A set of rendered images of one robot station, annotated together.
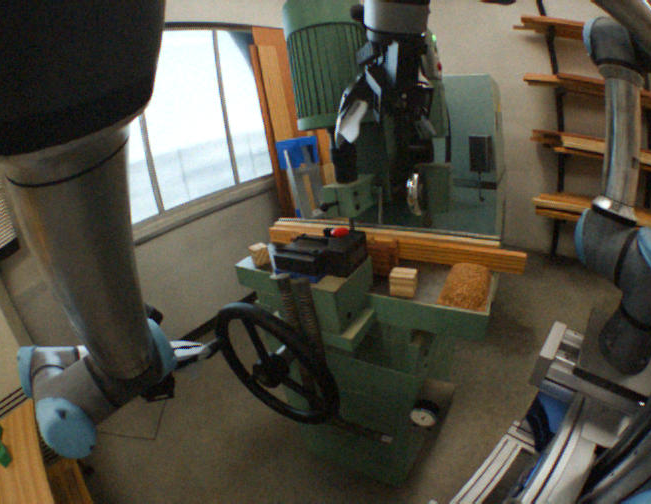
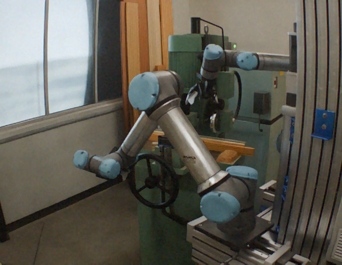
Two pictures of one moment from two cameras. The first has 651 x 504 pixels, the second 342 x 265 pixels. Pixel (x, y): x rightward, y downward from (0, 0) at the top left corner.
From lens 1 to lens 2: 116 cm
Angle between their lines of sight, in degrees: 11
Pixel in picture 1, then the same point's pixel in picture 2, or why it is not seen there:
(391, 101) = (204, 95)
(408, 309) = not seen: hidden behind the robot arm
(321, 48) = (183, 61)
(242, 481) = not seen: outside the picture
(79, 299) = (151, 128)
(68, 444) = (113, 171)
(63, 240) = not seen: hidden behind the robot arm
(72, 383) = (114, 156)
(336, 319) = (179, 161)
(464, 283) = (225, 154)
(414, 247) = (210, 144)
